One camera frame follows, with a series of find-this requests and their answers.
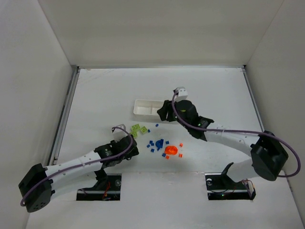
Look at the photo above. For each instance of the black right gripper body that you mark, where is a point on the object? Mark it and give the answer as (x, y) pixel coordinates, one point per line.
(167, 112)

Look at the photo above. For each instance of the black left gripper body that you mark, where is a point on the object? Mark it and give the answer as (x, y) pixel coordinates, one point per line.
(130, 148)

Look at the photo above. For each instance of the green 2x3 lego brick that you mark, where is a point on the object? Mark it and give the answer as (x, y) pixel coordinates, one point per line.
(134, 134)
(135, 128)

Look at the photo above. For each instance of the blue round lego piece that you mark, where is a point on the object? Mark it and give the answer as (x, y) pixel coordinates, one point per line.
(159, 144)

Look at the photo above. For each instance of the green 2x2 lego brick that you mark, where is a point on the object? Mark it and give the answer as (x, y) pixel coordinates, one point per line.
(143, 130)

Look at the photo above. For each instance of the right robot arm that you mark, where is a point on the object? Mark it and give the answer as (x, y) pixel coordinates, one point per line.
(266, 155)

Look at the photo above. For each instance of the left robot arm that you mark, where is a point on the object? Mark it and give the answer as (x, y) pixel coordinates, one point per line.
(42, 184)

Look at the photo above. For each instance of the white three-compartment tray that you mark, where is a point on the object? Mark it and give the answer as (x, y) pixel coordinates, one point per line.
(147, 108)

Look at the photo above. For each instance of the orange round lego piece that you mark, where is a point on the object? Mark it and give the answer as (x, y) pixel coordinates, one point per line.
(171, 150)

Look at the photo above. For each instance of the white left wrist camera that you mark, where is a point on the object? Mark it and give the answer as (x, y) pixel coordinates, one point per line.
(118, 132)

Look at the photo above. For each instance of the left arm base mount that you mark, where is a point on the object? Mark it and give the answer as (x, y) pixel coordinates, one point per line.
(106, 188)

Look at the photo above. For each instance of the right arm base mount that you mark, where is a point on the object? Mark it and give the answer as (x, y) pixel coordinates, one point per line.
(220, 187)

